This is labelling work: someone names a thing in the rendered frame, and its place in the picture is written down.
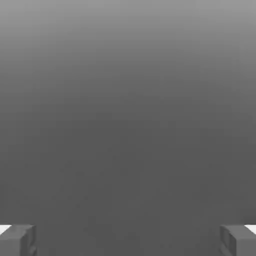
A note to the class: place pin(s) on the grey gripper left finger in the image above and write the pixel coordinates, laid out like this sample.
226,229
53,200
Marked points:
16,241

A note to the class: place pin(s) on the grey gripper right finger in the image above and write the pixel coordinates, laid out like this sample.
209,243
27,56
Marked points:
240,241

